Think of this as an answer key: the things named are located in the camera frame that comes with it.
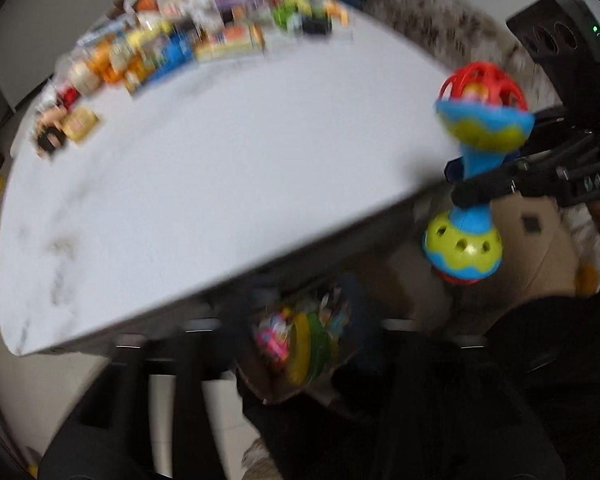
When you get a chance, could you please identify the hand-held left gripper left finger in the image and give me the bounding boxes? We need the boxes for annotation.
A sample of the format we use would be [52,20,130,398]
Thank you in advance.
[37,317,231,480]

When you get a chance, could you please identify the beige quilted floor cushion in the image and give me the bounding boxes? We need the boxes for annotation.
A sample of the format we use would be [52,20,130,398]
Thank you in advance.
[240,440,281,480]

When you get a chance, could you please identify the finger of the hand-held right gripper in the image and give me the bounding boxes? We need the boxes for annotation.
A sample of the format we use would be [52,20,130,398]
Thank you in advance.
[452,157,600,208]
[445,105,600,183]

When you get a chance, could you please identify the pile of colourful small toys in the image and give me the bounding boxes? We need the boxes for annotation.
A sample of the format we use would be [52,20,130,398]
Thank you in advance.
[30,0,353,160]

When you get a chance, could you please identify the floral covered sofa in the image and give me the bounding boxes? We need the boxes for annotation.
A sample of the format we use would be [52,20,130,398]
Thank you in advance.
[340,0,600,296]

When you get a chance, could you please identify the colourful plastic baby rattle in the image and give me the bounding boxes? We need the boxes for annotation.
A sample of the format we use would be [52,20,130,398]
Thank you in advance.
[422,61,536,286]

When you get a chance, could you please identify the cardboard box of toys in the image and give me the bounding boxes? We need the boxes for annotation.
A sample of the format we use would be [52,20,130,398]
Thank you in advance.
[252,285,353,387]

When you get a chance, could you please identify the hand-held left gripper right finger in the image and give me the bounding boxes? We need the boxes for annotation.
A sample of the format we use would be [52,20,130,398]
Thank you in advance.
[375,317,566,480]

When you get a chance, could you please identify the person's black trousers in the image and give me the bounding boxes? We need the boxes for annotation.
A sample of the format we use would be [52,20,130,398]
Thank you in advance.
[240,295,600,480]

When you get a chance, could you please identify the small orange object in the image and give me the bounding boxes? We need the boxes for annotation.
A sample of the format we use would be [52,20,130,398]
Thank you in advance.
[576,265,600,295]

